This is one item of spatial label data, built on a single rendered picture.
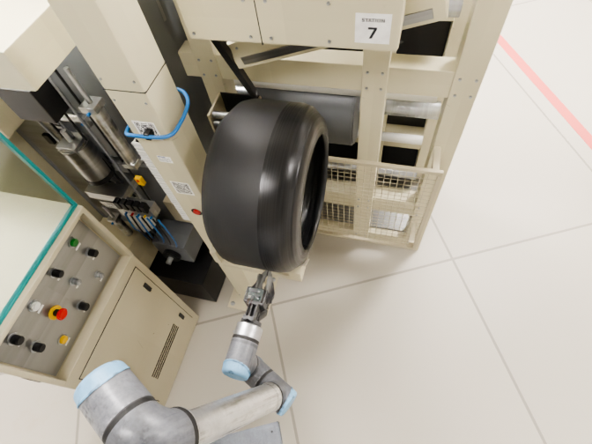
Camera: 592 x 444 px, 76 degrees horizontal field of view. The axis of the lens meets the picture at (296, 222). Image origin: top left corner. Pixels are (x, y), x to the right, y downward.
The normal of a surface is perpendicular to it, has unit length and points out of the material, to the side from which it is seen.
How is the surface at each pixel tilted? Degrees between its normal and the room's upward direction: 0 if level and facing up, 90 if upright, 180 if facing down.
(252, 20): 90
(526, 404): 0
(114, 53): 90
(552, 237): 0
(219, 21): 90
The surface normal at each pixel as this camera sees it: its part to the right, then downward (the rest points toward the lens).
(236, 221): -0.26, 0.43
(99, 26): -0.25, 0.84
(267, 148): -0.16, -0.30
